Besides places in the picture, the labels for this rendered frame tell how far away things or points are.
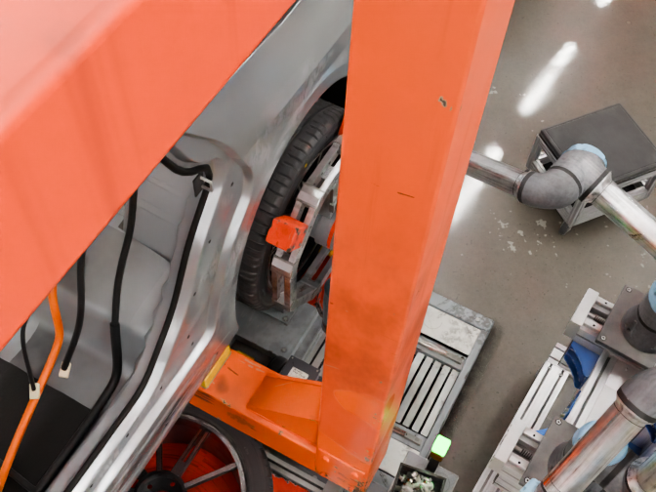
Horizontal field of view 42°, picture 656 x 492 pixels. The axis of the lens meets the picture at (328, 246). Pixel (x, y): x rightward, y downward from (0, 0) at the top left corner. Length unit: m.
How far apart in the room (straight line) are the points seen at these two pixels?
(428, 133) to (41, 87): 0.84
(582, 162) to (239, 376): 1.15
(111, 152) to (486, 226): 3.32
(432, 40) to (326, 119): 1.40
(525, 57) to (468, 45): 3.37
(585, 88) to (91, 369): 2.77
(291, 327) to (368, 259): 1.67
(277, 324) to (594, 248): 1.41
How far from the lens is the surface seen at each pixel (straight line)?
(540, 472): 2.38
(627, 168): 3.62
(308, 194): 2.32
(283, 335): 3.10
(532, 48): 4.46
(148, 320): 2.27
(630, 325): 2.60
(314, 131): 2.38
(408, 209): 1.31
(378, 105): 1.18
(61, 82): 0.38
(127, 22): 0.40
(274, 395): 2.45
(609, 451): 1.92
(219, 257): 2.17
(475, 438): 3.26
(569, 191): 2.48
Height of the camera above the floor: 2.99
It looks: 57 degrees down
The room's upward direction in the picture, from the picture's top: 4 degrees clockwise
